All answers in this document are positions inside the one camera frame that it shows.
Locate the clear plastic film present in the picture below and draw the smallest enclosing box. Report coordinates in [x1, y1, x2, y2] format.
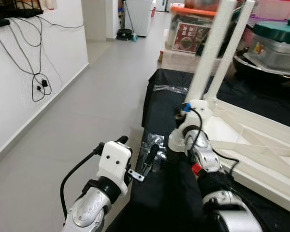
[154, 85, 189, 93]

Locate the white plastic children table top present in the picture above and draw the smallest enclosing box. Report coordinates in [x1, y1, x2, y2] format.
[168, 97, 290, 216]

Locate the black plastic bag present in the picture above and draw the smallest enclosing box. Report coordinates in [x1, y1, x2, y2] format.
[222, 10, 254, 51]

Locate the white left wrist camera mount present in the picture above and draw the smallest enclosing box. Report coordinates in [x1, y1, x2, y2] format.
[97, 141, 132, 194]

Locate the black left wrist camera cable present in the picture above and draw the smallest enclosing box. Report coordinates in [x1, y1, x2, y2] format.
[60, 143, 104, 218]

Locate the clear bin with orange lid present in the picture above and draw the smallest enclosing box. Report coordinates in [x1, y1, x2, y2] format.
[167, 5, 220, 54]

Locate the clear plastic storage container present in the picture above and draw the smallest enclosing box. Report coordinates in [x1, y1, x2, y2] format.
[244, 36, 290, 73]

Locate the beige patterned cloth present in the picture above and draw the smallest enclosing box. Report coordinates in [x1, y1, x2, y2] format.
[159, 46, 242, 73]

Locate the white floor appliance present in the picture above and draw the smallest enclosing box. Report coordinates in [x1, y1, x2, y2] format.
[125, 0, 153, 37]

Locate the dark green lidded tray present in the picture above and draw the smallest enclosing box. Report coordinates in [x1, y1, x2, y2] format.
[254, 19, 290, 45]

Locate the black power cable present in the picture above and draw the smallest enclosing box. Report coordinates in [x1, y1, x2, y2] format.
[0, 24, 53, 102]
[10, 14, 85, 97]

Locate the clear tape patch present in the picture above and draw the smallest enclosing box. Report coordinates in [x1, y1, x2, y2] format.
[144, 135, 167, 167]

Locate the black wire basket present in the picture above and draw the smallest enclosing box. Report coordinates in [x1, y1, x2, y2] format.
[0, 0, 43, 17]

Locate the red printed food box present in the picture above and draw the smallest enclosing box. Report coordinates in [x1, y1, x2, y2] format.
[173, 22, 208, 53]

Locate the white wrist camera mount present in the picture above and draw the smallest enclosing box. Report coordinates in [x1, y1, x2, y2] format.
[97, 141, 132, 194]
[180, 99, 213, 129]

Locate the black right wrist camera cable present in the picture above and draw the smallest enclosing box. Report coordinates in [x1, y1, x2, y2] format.
[182, 102, 241, 175]

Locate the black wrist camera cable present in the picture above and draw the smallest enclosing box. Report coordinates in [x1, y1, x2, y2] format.
[60, 143, 104, 218]
[182, 102, 241, 175]

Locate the black cloth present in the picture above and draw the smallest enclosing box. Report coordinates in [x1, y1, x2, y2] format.
[106, 68, 290, 232]

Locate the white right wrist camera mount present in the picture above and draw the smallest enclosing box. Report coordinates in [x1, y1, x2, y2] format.
[180, 99, 213, 129]

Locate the black coiled floor item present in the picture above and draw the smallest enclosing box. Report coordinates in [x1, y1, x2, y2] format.
[117, 29, 137, 42]

